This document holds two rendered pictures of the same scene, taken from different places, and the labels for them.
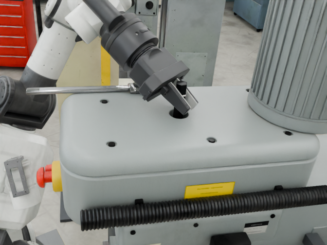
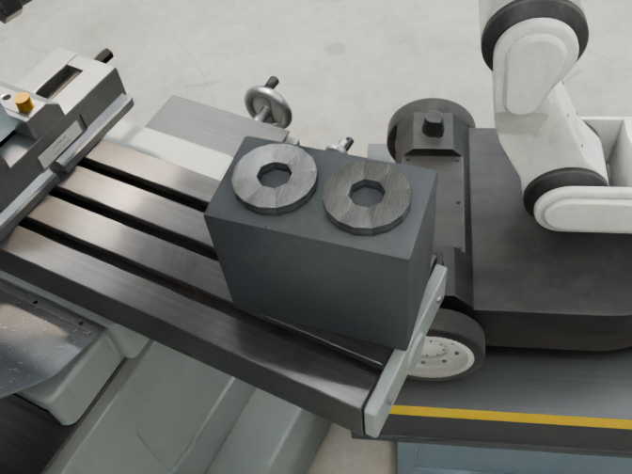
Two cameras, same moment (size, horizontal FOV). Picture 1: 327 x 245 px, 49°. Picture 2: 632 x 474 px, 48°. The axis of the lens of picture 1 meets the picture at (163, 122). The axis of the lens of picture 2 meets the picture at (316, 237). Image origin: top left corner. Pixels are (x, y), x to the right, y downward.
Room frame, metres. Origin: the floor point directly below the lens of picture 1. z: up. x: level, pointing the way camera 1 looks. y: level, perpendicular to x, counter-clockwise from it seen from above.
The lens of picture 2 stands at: (1.37, -0.22, 1.66)
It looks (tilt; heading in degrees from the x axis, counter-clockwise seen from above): 53 degrees down; 139
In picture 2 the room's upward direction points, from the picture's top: 8 degrees counter-clockwise
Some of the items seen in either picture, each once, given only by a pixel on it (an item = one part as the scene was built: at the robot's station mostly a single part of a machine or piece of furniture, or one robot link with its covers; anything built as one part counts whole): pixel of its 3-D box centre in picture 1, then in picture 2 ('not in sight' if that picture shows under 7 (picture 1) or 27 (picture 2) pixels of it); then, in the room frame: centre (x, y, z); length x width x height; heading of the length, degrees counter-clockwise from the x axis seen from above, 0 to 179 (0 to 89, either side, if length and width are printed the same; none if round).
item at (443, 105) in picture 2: not in sight; (431, 136); (0.72, 0.73, 0.50); 0.20 x 0.05 x 0.20; 37
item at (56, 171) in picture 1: (58, 176); not in sight; (0.54, 0.19, 1.76); 0.06 x 0.02 x 0.06; 15
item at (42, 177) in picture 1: (45, 177); not in sight; (0.53, 0.22, 1.76); 0.04 x 0.03 x 0.04; 15
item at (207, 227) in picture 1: (188, 194); not in sight; (0.61, -0.07, 1.68); 0.34 x 0.24 x 0.10; 105
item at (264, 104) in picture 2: not in sight; (260, 118); (0.47, 0.45, 0.62); 0.16 x 0.12 x 0.12; 105
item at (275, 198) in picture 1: (213, 204); not in sight; (0.47, -0.10, 1.79); 0.45 x 0.04 x 0.04; 105
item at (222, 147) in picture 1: (182, 147); not in sight; (0.60, -0.04, 1.81); 0.47 x 0.26 x 0.16; 105
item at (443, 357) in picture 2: not in sight; (428, 345); (1.04, 0.30, 0.50); 0.20 x 0.05 x 0.20; 37
